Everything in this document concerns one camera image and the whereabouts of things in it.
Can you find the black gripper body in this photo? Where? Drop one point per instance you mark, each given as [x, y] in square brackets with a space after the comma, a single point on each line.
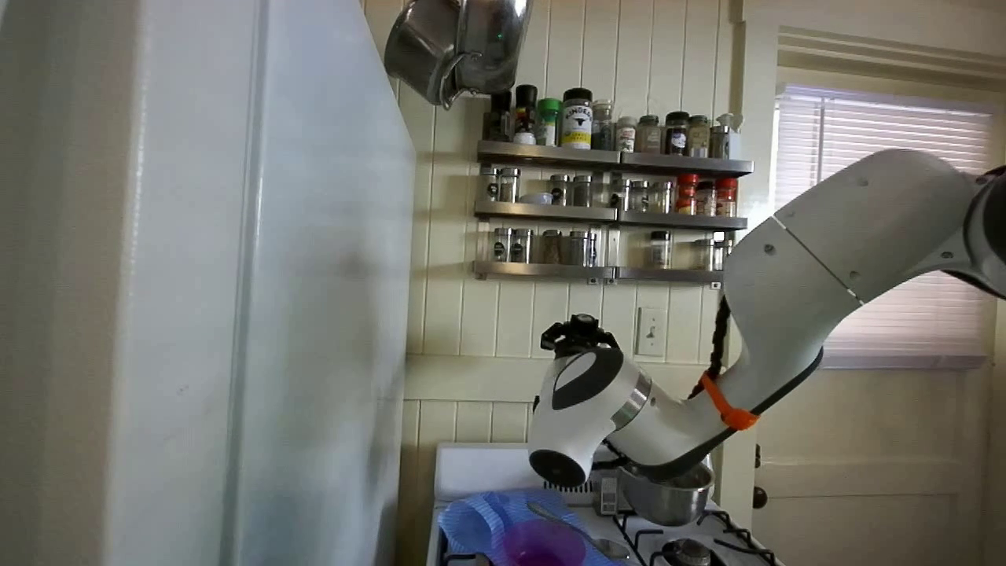
[583, 335]

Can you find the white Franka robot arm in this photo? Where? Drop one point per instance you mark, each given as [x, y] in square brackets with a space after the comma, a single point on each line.
[836, 251]

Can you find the white bottle black cap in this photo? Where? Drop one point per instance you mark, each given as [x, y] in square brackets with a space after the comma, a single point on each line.
[578, 123]

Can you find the dark bottle black cap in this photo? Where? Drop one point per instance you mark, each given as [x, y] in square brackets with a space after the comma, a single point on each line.
[525, 115]

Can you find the dark glass bottle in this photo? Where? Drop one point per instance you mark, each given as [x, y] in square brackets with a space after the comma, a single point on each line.
[501, 119]

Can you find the glass spice jar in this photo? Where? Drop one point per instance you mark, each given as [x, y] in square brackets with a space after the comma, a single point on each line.
[655, 197]
[699, 138]
[549, 247]
[571, 247]
[718, 247]
[603, 194]
[579, 189]
[650, 135]
[521, 247]
[501, 247]
[613, 247]
[505, 186]
[591, 247]
[708, 200]
[620, 194]
[558, 189]
[658, 251]
[627, 135]
[722, 138]

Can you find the white gas stove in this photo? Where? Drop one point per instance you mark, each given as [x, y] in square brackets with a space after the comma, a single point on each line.
[483, 466]

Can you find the small grey box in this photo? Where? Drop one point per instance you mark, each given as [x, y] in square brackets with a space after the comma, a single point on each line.
[609, 500]

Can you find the red spice jar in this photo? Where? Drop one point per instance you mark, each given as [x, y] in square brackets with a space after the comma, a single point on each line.
[688, 197]
[729, 197]

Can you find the steel mixing bowl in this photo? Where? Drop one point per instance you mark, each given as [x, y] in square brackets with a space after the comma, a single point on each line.
[671, 504]

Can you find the purple plastic bowl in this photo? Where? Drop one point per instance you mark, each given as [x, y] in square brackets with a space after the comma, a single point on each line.
[543, 546]

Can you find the green lid jar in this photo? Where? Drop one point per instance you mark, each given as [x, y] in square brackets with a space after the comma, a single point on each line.
[549, 123]

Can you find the blue cloth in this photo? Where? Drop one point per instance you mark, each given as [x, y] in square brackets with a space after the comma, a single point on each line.
[472, 522]

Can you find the black lid spice jar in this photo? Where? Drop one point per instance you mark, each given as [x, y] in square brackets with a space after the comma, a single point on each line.
[678, 135]

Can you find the black door lock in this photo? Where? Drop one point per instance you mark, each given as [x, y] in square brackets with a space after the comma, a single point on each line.
[758, 491]

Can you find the gas burner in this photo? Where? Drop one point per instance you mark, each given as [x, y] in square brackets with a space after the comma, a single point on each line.
[688, 551]

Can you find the black stove grate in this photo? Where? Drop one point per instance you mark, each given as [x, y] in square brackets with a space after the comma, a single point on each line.
[734, 539]

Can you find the hanging steel pot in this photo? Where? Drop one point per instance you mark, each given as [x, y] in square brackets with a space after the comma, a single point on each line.
[450, 48]

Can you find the white window blind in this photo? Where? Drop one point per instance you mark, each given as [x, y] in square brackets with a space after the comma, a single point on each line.
[828, 131]

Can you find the white door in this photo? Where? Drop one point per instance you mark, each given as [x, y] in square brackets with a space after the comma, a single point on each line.
[869, 491]

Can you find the white refrigerator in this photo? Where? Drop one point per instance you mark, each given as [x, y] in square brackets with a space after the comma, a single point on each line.
[209, 293]

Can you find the white wall outlet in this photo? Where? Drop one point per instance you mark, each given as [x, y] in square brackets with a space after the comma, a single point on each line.
[651, 332]

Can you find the steel wall shelf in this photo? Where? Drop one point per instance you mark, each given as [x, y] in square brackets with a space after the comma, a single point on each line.
[545, 270]
[609, 214]
[609, 162]

